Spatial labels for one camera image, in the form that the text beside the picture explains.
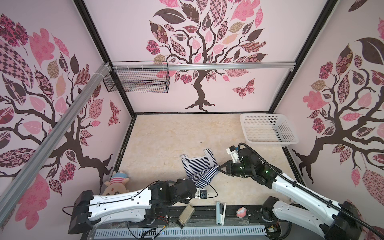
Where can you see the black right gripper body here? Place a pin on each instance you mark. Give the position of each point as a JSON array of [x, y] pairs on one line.
[[238, 168]]

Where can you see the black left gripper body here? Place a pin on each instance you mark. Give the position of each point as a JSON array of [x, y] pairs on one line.
[[181, 180]]

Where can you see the blue white striped tank top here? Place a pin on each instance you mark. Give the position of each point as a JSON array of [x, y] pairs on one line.
[[200, 170]]

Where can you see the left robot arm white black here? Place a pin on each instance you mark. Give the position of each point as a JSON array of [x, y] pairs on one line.
[[90, 211]]

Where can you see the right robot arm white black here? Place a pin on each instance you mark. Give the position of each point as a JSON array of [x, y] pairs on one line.
[[329, 219]]

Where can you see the tan rectangular box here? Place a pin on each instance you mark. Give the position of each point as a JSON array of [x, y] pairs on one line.
[[185, 216]]

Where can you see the white plastic laundry basket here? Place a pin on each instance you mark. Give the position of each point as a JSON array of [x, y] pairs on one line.
[[268, 130]]

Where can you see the white stapler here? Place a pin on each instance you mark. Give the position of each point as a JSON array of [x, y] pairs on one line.
[[220, 213]]

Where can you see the pink white small toy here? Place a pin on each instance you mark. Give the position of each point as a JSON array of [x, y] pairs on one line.
[[241, 212]]

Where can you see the cartoon doll head toy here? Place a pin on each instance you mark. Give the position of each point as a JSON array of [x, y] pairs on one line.
[[117, 184]]

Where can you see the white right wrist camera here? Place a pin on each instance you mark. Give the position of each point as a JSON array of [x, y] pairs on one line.
[[233, 153]]

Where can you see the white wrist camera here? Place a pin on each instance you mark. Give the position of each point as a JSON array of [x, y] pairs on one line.
[[201, 193], [233, 153]]

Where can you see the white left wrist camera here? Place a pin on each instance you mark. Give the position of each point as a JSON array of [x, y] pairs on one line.
[[201, 193]]

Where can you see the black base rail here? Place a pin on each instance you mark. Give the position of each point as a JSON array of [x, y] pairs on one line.
[[205, 216]]

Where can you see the white slotted cable duct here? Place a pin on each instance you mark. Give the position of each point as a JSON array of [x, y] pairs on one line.
[[189, 232]]

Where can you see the black wire basket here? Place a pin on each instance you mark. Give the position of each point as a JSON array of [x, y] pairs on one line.
[[138, 77]]

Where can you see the aluminium rail back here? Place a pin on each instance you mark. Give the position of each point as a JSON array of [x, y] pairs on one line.
[[220, 66]]

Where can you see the aluminium rail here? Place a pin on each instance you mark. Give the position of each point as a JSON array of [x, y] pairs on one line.
[[24, 178], [220, 66]]

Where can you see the aluminium rail left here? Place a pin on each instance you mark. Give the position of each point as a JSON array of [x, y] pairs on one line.
[[24, 178]]

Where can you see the black corner frame post right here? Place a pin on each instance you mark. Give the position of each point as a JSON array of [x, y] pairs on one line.
[[313, 36]]

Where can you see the black corner frame post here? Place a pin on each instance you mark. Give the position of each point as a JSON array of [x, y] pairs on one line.
[[91, 27], [313, 36]]

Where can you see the black corner frame post left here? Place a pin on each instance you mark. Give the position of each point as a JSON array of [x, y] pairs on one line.
[[91, 27]]

